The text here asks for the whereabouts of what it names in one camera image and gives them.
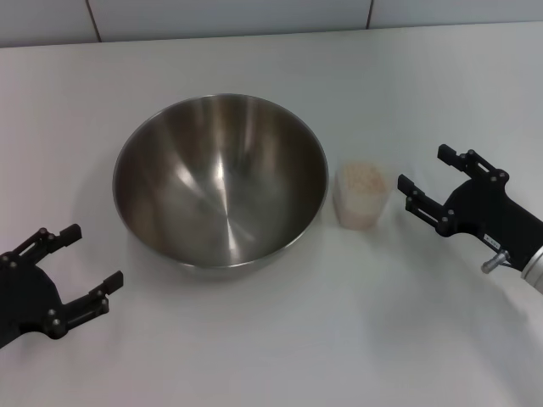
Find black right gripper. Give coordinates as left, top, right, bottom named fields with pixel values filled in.
left=397, top=143, right=543, bottom=268

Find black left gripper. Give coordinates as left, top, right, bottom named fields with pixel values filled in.
left=0, top=223, right=125, bottom=348

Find white rice grains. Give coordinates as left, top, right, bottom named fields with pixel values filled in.
left=339, top=164, right=389, bottom=230

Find clear plastic cup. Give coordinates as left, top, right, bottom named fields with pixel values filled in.
left=333, top=161, right=392, bottom=231

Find stainless steel mixing bowl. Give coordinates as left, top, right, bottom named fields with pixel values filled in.
left=112, top=92, right=330, bottom=281

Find grey right gripper cable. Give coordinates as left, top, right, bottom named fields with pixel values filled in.
left=479, top=249, right=513, bottom=275

